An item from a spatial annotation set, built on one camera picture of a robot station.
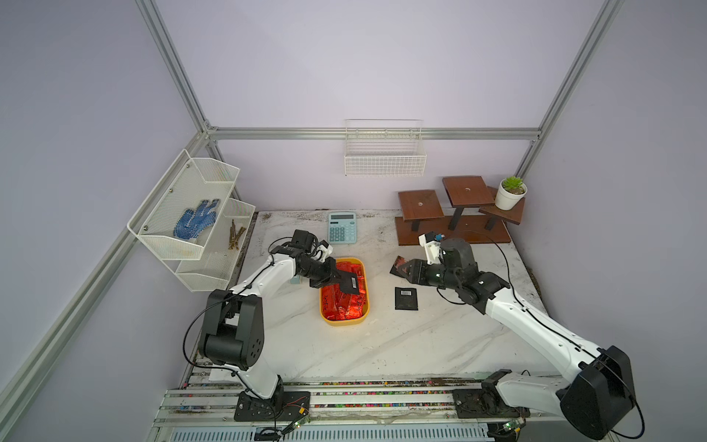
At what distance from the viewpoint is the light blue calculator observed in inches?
44.4

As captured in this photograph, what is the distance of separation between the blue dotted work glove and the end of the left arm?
314 mm

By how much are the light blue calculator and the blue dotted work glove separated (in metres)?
0.46

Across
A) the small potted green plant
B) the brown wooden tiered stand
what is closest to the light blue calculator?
the brown wooden tiered stand

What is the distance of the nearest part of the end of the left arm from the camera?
78cm

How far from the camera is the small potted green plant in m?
0.95

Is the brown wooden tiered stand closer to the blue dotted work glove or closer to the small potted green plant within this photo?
the small potted green plant

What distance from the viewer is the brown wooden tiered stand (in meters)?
0.98
